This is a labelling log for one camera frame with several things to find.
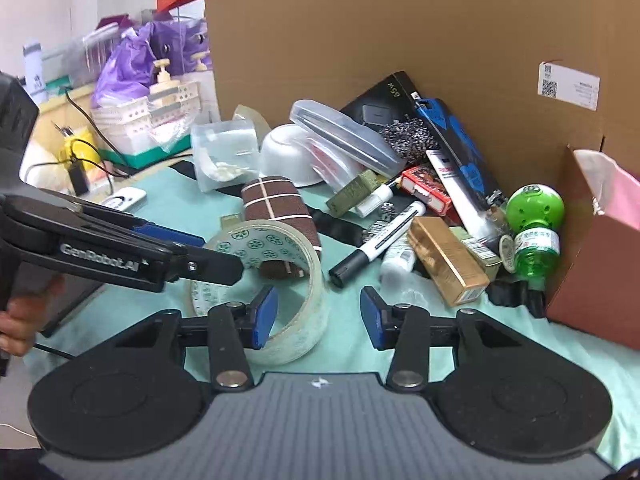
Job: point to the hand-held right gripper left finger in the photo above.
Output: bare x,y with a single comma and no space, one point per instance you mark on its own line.
265,317

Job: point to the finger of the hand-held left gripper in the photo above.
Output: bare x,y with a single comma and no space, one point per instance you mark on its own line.
215,265
165,235

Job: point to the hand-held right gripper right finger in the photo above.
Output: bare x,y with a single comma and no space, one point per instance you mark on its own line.
372,317

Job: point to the clear green-print tape roll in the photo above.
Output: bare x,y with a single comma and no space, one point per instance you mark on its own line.
265,240

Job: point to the maroon cardboard box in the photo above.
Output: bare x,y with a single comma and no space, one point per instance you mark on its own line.
590,270

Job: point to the pink white cloth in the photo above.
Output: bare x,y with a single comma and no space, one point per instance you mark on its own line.
615,195

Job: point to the teal cloth desktop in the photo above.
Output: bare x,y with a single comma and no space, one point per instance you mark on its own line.
345,355

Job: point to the person's left hand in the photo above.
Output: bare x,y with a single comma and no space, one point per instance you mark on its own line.
20,320

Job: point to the white remote control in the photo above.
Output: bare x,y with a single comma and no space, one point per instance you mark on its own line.
125,199

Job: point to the small white bottle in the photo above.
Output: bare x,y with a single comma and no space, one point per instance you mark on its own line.
397,260

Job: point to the white black-capped marker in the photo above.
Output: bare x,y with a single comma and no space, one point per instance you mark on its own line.
385,235

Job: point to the black power adapter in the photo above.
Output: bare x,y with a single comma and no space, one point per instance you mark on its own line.
78,177

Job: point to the brown striped cylinder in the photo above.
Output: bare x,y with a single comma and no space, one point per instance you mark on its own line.
280,205

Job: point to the gold brown small box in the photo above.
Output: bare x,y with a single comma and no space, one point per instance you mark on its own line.
445,260

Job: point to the clear plastic cup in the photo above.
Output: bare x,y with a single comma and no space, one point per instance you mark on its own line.
225,145

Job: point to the yellow object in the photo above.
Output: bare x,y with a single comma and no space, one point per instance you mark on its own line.
85,152

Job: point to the white tube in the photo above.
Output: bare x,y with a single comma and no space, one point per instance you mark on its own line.
372,202

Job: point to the white perforated basket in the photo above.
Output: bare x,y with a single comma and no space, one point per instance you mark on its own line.
145,110

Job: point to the white bowl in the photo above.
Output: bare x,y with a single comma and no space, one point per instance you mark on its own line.
285,155

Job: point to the red card box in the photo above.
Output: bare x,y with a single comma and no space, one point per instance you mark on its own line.
425,187

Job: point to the translucent plastic lid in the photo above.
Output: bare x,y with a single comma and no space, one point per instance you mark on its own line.
250,115

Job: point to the small black tape roll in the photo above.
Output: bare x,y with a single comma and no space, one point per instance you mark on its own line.
507,252

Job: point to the white red flat package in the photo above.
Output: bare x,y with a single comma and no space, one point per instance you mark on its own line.
462,195

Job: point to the cream pump bottle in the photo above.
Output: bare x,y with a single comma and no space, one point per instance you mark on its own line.
201,62
162,80

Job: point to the purple plastic bag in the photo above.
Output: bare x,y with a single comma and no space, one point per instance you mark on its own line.
130,65

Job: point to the clear plastic case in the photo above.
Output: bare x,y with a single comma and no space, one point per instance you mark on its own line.
340,130

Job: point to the steel wool scrubber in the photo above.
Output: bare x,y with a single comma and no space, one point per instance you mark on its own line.
407,135

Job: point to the black blue-heart phone case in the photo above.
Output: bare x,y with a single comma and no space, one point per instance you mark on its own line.
460,145

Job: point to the green mosquito repellent bottle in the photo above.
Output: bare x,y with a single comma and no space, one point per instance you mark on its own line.
535,210

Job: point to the white drinking bottle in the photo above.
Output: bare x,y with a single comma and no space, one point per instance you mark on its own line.
35,75

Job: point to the clear storage box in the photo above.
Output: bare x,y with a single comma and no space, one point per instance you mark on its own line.
70,60

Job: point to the black charger box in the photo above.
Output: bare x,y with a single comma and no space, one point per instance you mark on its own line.
390,95

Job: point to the large cardboard box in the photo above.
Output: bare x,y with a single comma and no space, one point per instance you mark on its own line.
400,20

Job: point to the white shipping label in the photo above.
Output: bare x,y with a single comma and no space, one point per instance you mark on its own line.
567,87

